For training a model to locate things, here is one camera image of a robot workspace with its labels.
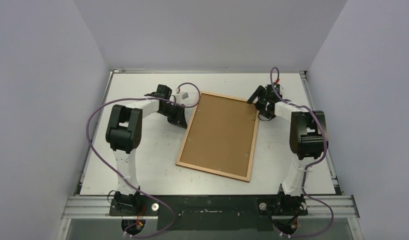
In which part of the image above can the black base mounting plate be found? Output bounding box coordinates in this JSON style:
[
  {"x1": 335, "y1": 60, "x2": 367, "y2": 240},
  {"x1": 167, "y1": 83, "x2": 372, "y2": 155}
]
[{"x1": 108, "y1": 193, "x2": 308, "y2": 235}]

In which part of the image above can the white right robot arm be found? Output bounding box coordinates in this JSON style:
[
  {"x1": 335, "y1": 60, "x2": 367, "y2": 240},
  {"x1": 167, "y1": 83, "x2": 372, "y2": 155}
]
[{"x1": 247, "y1": 84, "x2": 329, "y2": 215}]

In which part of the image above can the brown backing board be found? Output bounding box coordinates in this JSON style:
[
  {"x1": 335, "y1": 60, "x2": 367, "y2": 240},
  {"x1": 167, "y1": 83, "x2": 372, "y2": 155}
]
[{"x1": 179, "y1": 94, "x2": 258, "y2": 179}]

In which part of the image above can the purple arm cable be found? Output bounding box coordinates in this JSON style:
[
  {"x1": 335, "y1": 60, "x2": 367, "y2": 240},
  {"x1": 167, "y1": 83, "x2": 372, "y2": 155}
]
[
  {"x1": 85, "y1": 82, "x2": 202, "y2": 239},
  {"x1": 270, "y1": 67, "x2": 335, "y2": 239}
]

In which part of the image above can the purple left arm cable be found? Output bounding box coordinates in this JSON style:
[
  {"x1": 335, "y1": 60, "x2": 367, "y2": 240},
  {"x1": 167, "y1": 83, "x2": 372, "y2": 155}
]
[{"x1": 85, "y1": 82, "x2": 202, "y2": 239}]

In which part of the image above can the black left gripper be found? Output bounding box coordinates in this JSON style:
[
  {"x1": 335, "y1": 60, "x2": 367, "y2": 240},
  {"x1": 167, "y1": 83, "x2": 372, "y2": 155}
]
[{"x1": 159, "y1": 103, "x2": 188, "y2": 129}]

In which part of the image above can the wooden picture frame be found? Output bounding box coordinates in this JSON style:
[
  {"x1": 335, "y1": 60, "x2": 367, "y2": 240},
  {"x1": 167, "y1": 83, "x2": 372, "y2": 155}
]
[{"x1": 175, "y1": 91, "x2": 260, "y2": 183}]

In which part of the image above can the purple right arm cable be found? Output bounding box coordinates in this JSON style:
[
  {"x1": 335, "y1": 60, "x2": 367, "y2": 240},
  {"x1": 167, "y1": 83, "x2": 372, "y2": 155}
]
[{"x1": 270, "y1": 67, "x2": 335, "y2": 239}]

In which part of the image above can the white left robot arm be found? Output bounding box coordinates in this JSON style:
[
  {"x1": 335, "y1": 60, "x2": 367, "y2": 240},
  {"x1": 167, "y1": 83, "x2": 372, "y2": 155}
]
[{"x1": 105, "y1": 84, "x2": 189, "y2": 216}]

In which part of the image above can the aluminium front rail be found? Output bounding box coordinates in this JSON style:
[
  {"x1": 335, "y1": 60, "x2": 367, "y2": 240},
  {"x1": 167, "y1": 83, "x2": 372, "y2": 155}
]
[{"x1": 62, "y1": 195, "x2": 360, "y2": 219}]

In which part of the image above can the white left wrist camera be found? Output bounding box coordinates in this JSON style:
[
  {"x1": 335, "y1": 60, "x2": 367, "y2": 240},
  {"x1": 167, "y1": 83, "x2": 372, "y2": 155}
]
[{"x1": 174, "y1": 92, "x2": 189, "y2": 105}]

